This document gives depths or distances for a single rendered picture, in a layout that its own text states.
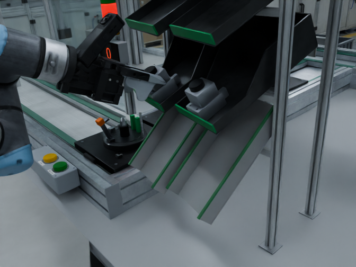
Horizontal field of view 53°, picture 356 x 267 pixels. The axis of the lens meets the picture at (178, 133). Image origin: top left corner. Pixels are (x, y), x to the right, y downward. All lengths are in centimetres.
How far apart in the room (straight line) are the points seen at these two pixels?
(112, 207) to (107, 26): 49
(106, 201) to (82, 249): 13
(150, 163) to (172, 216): 16
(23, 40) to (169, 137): 43
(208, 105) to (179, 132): 23
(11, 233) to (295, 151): 91
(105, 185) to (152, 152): 15
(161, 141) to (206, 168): 17
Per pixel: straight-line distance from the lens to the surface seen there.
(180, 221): 97
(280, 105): 70
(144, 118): 128
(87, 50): 70
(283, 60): 67
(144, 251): 90
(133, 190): 101
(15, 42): 66
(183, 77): 84
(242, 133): 79
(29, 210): 113
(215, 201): 73
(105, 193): 96
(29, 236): 103
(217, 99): 69
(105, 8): 123
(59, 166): 107
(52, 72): 67
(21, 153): 67
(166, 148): 90
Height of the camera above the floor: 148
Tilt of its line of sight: 26 degrees down
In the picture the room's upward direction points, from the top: 4 degrees counter-clockwise
